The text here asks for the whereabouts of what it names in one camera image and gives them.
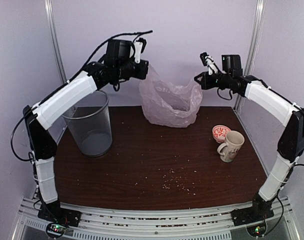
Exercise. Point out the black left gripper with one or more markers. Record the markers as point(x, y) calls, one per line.
point(142, 74)

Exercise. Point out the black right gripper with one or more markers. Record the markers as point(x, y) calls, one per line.
point(204, 83)

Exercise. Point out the pink plastic trash bag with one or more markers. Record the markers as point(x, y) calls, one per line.
point(167, 104)

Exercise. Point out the grey mesh trash bin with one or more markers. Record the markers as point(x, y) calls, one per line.
point(89, 123)

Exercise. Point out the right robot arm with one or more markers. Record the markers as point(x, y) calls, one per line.
point(290, 146)

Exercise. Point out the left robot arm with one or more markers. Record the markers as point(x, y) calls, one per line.
point(41, 116)

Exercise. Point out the red patterned bowl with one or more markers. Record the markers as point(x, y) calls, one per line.
point(219, 133)

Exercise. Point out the cream patterned mug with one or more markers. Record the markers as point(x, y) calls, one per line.
point(233, 142)

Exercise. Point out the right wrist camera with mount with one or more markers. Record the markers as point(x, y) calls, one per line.
point(209, 62)

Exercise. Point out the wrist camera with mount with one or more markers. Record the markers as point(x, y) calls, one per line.
point(209, 62)
point(139, 46)

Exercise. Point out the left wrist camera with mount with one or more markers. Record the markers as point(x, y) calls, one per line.
point(139, 46)

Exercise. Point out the right aluminium corner post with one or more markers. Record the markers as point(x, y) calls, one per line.
point(255, 36)

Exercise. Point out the aluminium corner post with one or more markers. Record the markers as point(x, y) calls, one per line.
point(255, 36)
point(54, 38)

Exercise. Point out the left aluminium corner post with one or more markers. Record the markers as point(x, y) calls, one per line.
point(54, 38)

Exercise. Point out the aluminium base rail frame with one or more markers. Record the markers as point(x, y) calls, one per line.
point(212, 223)

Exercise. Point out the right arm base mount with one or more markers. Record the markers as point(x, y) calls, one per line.
point(256, 224)

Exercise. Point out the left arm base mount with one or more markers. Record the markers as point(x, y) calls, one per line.
point(60, 222)

